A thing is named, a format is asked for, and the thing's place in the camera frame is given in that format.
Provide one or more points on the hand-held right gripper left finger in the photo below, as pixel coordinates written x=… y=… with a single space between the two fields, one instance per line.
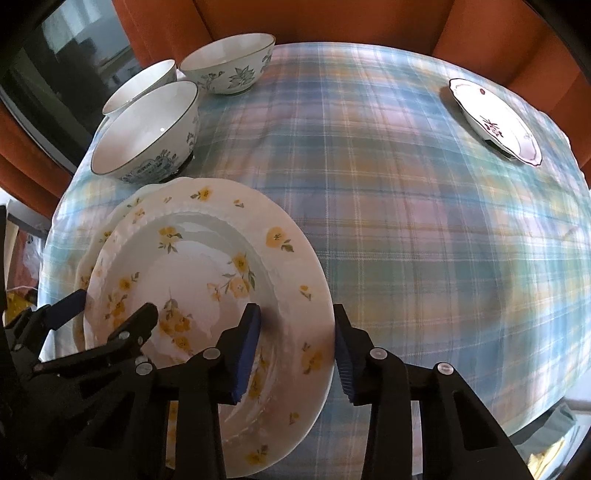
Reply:
x=247 y=350

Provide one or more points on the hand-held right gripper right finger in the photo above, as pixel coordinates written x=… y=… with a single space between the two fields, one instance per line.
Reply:
x=344 y=364

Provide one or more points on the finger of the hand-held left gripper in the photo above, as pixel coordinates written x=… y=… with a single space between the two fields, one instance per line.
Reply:
x=69 y=307
x=136 y=325

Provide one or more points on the yellow flower plate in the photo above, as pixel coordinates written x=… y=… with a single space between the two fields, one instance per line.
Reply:
x=91 y=263
x=198 y=258

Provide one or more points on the blue patterned white bowl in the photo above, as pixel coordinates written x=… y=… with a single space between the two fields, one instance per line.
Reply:
x=143 y=129

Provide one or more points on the red floral scalloped plate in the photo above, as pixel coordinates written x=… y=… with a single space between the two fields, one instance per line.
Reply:
x=489 y=108

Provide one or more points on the red printed bag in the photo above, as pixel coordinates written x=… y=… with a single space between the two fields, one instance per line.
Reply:
x=25 y=261

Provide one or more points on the plaid tablecloth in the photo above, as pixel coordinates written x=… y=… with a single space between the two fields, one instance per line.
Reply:
x=392 y=207

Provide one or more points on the green yellow cloth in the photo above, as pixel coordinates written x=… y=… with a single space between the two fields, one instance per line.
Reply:
x=558 y=429

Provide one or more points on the small white bowl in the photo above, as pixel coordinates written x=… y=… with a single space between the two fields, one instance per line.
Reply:
x=138 y=85

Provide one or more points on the dark glass window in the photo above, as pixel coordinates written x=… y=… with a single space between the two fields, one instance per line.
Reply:
x=60 y=60

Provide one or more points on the blue leaf white bowl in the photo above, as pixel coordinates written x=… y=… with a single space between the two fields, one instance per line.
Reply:
x=231 y=74

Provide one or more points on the orange curtain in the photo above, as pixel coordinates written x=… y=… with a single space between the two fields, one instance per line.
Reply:
x=369 y=18

